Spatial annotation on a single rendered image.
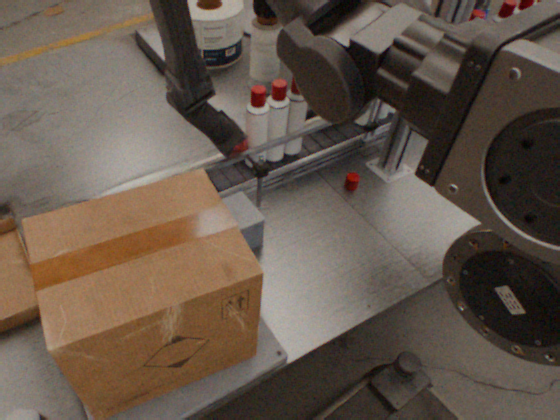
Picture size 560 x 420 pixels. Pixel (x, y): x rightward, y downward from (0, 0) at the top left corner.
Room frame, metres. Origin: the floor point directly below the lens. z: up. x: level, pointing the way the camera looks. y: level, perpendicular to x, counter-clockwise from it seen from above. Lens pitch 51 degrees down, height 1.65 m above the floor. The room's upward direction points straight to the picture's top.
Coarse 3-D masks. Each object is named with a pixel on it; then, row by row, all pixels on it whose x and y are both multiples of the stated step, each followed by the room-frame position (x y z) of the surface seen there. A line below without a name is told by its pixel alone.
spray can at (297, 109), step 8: (296, 88) 0.92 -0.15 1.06; (288, 96) 0.92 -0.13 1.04; (296, 96) 0.91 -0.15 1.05; (296, 104) 0.91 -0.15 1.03; (304, 104) 0.91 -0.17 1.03; (288, 112) 0.91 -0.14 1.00; (296, 112) 0.91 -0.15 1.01; (304, 112) 0.91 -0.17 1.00; (288, 120) 0.91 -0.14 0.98; (296, 120) 0.91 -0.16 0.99; (304, 120) 0.92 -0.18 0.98; (288, 128) 0.91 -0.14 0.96; (296, 128) 0.91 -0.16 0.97; (288, 144) 0.91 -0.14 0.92; (296, 144) 0.91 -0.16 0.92; (288, 152) 0.91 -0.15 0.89; (296, 152) 0.91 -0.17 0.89
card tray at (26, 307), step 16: (0, 224) 0.70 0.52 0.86; (0, 240) 0.67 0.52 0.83; (16, 240) 0.67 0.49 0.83; (0, 256) 0.63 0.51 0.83; (16, 256) 0.63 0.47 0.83; (0, 272) 0.58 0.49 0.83; (16, 272) 0.58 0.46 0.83; (0, 288) 0.54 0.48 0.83; (16, 288) 0.54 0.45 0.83; (32, 288) 0.54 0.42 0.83; (0, 304) 0.50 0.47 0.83; (16, 304) 0.50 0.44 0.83; (32, 304) 0.48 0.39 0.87; (0, 320) 0.45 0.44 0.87; (16, 320) 0.46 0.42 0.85
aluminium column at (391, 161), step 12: (432, 0) 0.92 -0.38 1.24; (444, 0) 0.90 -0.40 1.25; (456, 0) 0.89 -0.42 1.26; (444, 12) 0.89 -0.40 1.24; (456, 12) 0.90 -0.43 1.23; (456, 24) 0.90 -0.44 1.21; (396, 120) 0.91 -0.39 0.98; (396, 132) 0.91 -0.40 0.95; (408, 132) 0.89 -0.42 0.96; (384, 144) 0.92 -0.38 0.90; (396, 144) 0.89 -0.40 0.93; (408, 144) 0.90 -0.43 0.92; (384, 156) 0.91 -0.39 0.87; (396, 156) 0.89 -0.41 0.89; (384, 168) 0.90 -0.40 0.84; (396, 168) 0.90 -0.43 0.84
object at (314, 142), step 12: (384, 120) 1.05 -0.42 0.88; (312, 132) 1.00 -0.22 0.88; (324, 132) 1.00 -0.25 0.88; (336, 132) 1.00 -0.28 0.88; (348, 132) 1.00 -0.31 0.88; (360, 132) 1.00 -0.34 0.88; (312, 144) 0.95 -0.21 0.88; (324, 144) 0.95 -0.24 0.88; (336, 144) 0.96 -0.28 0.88; (288, 156) 0.91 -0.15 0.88; (300, 156) 0.91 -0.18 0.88; (228, 168) 0.86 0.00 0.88; (240, 168) 0.86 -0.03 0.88; (276, 168) 0.86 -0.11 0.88; (216, 180) 0.82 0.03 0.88; (228, 180) 0.82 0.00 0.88; (240, 180) 0.82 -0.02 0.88
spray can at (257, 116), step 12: (252, 96) 0.88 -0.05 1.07; (264, 96) 0.87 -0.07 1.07; (252, 108) 0.87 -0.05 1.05; (264, 108) 0.87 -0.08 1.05; (252, 120) 0.86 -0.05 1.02; (264, 120) 0.86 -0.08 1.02; (252, 132) 0.86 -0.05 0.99; (264, 132) 0.87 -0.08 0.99; (252, 144) 0.86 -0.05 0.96; (252, 156) 0.86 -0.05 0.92; (264, 156) 0.87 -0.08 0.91
